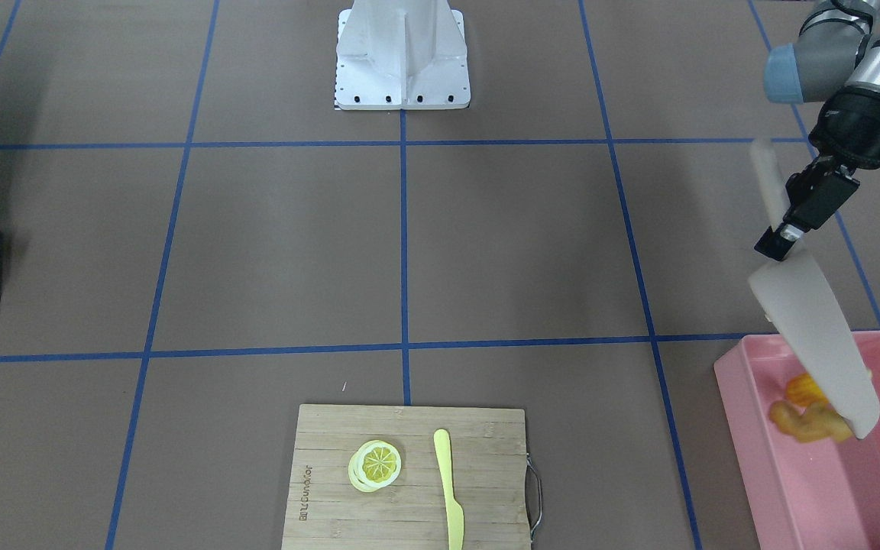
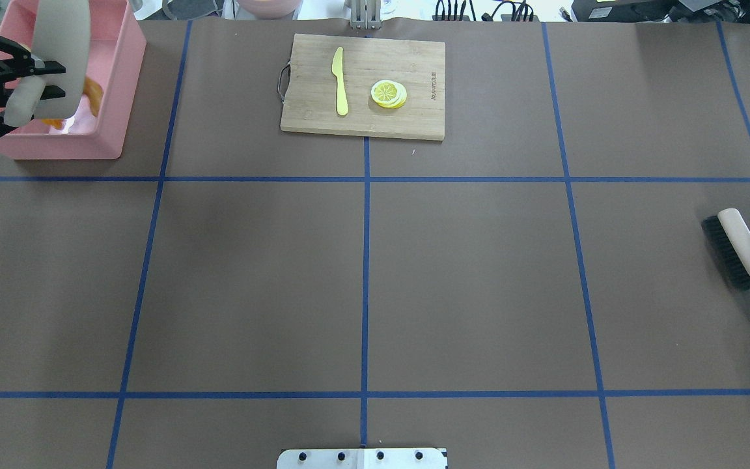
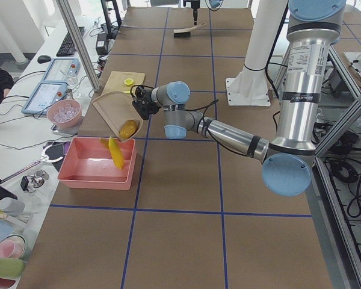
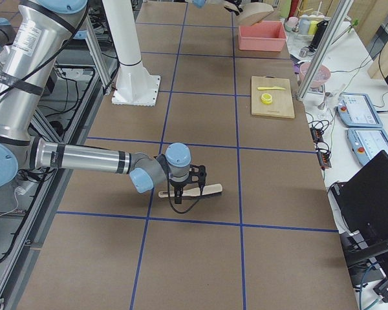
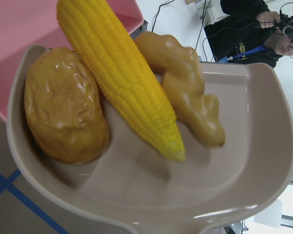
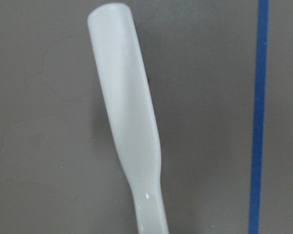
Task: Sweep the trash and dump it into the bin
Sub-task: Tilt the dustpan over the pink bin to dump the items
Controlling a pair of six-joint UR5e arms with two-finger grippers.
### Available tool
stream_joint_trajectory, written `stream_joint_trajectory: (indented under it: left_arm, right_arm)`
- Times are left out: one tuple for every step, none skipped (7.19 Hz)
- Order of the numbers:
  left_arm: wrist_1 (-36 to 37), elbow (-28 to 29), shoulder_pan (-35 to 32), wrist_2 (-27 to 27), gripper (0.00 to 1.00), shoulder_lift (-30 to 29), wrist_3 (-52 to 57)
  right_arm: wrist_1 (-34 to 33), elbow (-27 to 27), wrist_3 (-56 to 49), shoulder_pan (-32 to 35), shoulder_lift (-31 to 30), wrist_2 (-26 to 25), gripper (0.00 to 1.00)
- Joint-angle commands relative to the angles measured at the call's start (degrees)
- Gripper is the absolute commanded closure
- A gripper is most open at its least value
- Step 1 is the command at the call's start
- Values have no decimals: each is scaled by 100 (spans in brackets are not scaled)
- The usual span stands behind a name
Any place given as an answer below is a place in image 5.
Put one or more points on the brown toy ginger root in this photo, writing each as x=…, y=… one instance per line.
x=183, y=83

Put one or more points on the beige plastic dustpan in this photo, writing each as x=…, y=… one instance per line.
x=135, y=188

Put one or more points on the brown toy potato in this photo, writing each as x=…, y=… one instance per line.
x=63, y=109

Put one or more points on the yellow toy corn cob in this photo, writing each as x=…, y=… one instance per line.
x=106, y=49

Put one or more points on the pink plastic bin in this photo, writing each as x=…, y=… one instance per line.
x=23, y=23

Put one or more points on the person in black clothes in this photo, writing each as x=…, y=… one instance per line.
x=249, y=34

